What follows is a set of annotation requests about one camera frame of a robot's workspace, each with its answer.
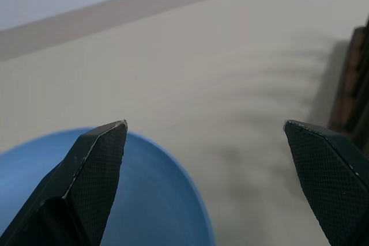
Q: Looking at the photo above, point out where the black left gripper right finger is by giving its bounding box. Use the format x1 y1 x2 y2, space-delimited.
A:
283 119 369 246

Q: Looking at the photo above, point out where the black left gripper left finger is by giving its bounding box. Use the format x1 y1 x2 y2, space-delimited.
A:
0 119 129 246

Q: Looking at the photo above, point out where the dark brown wooden object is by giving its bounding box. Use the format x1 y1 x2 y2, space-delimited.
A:
328 14 369 150

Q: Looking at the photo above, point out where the blue plate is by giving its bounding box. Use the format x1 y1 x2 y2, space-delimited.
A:
0 126 216 246

